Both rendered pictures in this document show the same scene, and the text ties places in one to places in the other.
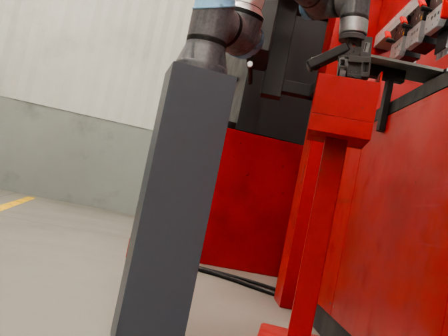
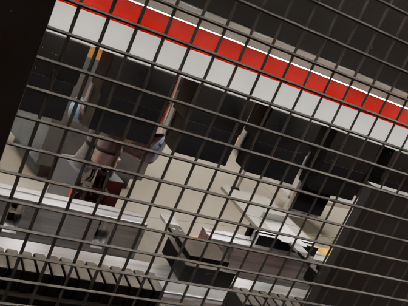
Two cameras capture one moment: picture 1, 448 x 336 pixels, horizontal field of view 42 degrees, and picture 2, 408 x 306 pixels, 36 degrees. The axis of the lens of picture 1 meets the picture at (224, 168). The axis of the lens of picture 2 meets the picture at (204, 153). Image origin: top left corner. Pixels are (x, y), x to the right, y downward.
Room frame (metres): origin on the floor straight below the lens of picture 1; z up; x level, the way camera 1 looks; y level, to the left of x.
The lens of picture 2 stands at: (0.90, -1.92, 1.53)
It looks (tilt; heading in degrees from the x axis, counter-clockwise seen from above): 14 degrees down; 61
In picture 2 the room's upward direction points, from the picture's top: 24 degrees clockwise
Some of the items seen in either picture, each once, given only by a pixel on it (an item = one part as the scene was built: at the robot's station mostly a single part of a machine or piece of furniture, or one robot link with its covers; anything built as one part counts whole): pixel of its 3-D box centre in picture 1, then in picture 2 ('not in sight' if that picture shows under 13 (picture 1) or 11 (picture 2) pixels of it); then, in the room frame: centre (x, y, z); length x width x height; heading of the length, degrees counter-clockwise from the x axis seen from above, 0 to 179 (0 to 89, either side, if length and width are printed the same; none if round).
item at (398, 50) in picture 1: (407, 41); not in sight; (2.36, -0.64, 1.24); 0.15 x 0.09 x 0.17; 1
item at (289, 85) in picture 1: (305, 85); not in sight; (3.23, -0.36, 1.18); 0.40 x 0.24 x 0.07; 1
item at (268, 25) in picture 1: (263, 29); not in sight; (3.14, -0.06, 1.42); 0.45 x 0.12 x 0.36; 177
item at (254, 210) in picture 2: (395, 68); (265, 214); (1.94, -0.50, 1.00); 0.26 x 0.18 x 0.01; 91
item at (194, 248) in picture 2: not in sight; (186, 241); (1.55, -0.82, 1.01); 0.26 x 0.12 x 0.05; 91
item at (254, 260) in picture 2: not in sight; (261, 260); (1.88, -0.65, 0.92); 0.39 x 0.06 x 0.10; 1
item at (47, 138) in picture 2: not in sight; (87, 119); (2.18, 2.14, 0.36); 0.80 x 0.60 x 0.72; 12
